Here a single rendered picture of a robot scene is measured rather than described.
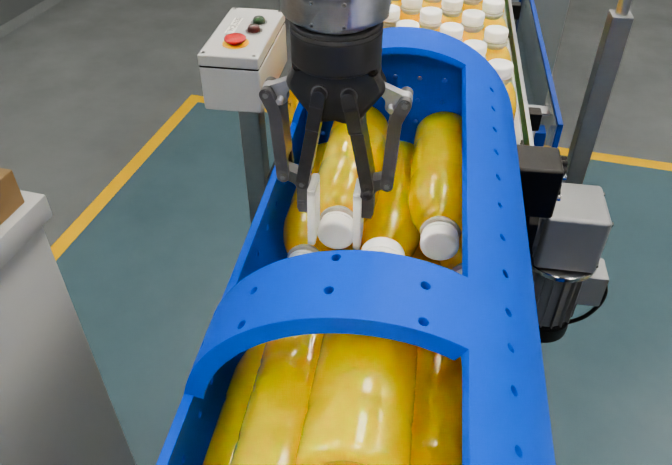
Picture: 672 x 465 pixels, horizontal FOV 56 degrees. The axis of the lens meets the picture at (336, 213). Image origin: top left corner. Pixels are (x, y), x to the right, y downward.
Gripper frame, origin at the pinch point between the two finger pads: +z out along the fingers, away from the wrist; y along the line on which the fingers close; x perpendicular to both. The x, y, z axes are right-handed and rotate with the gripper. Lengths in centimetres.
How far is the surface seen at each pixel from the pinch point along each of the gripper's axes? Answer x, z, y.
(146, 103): 205, 114, -126
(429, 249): -0.3, 3.3, 9.6
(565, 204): 42, 28, 34
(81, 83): 220, 114, -167
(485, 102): 13.5, -6.2, 14.1
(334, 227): -0.2, 1.7, -0.1
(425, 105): 24.4, 0.9, 7.9
